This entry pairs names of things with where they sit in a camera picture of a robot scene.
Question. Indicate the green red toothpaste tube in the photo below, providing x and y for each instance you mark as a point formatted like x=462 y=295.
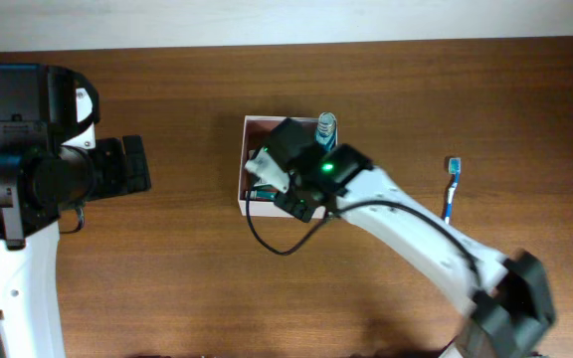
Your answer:
x=264 y=193

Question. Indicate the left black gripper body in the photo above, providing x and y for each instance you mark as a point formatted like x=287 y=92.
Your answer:
x=108 y=175

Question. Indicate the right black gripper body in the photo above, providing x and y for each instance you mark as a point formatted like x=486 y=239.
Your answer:
x=294 y=202

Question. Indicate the teal mouthwash bottle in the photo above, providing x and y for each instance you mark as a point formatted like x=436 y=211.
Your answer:
x=326 y=131

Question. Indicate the blue white toothbrush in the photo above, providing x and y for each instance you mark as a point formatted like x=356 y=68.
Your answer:
x=455 y=170

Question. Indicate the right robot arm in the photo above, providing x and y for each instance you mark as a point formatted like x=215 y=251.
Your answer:
x=506 y=301

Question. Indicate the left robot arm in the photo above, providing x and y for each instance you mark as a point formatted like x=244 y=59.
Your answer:
x=51 y=162

